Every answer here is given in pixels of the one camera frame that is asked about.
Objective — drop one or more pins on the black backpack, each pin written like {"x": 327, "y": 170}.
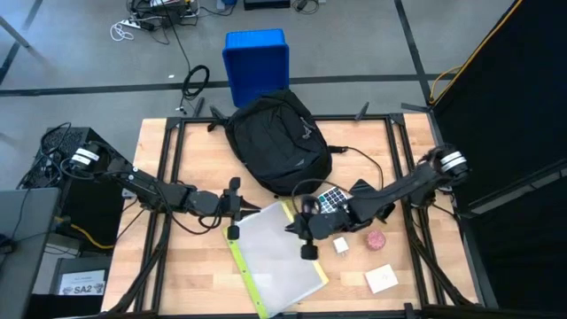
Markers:
{"x": 274, "y": 142}

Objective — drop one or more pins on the blue plastic bin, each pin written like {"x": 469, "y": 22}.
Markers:
{"x": 254, "y": 62}

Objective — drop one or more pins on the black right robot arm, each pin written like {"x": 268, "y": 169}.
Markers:
{"x": 398, "y": 190}

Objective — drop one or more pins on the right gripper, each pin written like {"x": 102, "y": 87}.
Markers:
{"x": 323, "y": 223}

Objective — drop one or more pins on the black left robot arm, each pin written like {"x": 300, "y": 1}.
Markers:
{"x": 142, "y": 188}

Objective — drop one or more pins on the pink round puff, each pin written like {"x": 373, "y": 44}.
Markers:
{"x": 375, "y": 240}

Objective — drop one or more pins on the white power strip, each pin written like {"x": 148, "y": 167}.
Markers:
{"x": 133, "y": 23}

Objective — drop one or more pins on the black table frame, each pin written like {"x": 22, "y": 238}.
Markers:
{"x": 173, "y": 122}

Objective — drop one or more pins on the black computer tower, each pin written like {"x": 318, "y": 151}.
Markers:
{"x": 93, "y": 195}

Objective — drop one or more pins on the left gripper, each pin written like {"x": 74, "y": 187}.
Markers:
{"x": 217, "y": 204}

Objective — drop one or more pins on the translucent mesh pouch yellow trim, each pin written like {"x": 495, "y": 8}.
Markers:
{"x": 274, "y": 261}

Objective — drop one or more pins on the grey calculator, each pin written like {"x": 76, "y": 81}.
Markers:
{"x": 333, "y": 199}

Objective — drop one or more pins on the white charger cube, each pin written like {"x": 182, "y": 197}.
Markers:
{"x": 340, "y": 245}

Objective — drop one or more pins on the black flat box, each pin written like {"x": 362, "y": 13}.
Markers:
{"x": 266, "y": 3}

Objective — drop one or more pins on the grey metal bar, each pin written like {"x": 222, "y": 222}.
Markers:
{"x": 15, "y": 33}

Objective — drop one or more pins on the box with SA2 label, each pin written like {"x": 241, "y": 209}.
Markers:
{"x": 82, "y": 283}

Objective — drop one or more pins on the black partition yellow edge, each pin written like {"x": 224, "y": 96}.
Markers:
{"x": 509, "y": 111}

